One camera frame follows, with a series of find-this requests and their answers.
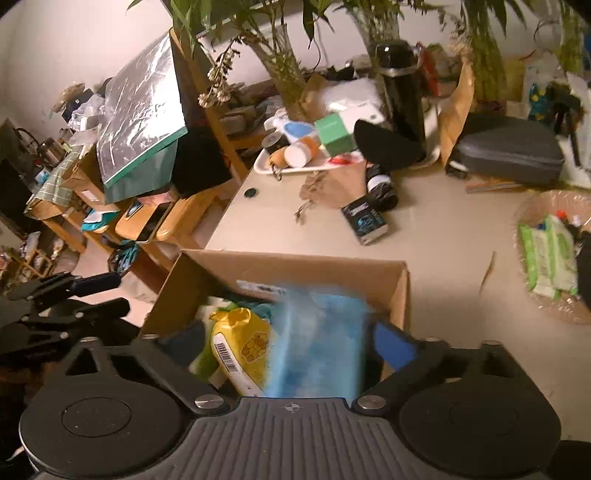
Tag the black thermos flask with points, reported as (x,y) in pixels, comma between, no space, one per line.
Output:
(401,101)

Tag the smartphone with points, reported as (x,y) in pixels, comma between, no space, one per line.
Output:
(152,226)

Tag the red flat packet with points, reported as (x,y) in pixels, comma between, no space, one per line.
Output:
(344,160)

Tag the brown shipping carton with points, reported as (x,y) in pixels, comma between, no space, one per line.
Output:
(83,184)

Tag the green wet wipes pack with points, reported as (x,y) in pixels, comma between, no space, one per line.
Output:
(204,364)

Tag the black fuzzy pad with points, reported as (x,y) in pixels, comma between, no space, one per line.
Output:
(388,145)

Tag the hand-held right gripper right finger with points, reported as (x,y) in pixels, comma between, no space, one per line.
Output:
(395,346)

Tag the white tray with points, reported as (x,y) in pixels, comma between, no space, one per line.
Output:
(295,168)

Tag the white plastic bag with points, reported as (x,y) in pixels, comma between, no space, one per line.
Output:
(351,90)

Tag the black mini tripod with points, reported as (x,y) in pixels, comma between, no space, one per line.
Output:
(561,108)

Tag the black cloth bag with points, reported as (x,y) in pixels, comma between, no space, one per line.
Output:
(198,161)

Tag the green and white tissue box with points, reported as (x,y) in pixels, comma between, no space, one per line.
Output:
(334,136)

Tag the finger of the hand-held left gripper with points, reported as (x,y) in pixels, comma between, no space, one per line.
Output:
(69,286)
(83,316)

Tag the blue soft tissue pack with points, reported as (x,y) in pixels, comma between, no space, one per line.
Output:
(318,350)

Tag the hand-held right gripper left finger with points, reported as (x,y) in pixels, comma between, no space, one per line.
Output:
(184,344)

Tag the yellow wet wipes pack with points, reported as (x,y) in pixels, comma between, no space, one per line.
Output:
(240,346)

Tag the green wipes packet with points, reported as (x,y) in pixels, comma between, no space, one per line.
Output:
(535,258)
(563,258)

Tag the black desk grommet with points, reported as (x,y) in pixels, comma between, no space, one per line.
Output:
(250,192)

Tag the glass vase with flowers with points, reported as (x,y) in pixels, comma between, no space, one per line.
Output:
(286,78)

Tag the brown paper bag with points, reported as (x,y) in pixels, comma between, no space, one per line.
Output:
(457,110)

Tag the blue and white bottle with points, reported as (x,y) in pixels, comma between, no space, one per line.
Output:
(295,128)

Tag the black garbage bag roll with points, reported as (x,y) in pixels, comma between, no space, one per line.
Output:
(383,194)

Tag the wooden stool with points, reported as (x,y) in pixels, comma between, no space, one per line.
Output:
(184,217)

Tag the silver foil bag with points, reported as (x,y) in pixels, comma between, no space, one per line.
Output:
(138,110)

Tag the glass vase with bamboo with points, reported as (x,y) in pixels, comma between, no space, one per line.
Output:
(378,27)
(485,60)

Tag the metal kettle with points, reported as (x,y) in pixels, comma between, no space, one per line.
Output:
(48,148)

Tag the small black printed box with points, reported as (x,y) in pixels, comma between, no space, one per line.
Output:
(364,221)

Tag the wooden rack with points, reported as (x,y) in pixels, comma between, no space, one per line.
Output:
(221,129)

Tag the grey zip case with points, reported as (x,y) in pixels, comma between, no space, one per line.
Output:
(508,152)

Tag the cardboard box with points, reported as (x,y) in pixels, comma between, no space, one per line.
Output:
(300,272)

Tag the wooden keyring charm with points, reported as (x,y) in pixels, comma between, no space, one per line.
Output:
(277,159)

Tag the white and orange jar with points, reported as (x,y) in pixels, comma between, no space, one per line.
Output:
(298,154)

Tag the dry brown leaf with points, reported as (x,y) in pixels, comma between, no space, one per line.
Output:
(488,270)

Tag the green checked cloth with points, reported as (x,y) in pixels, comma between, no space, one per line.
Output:
(51,184)

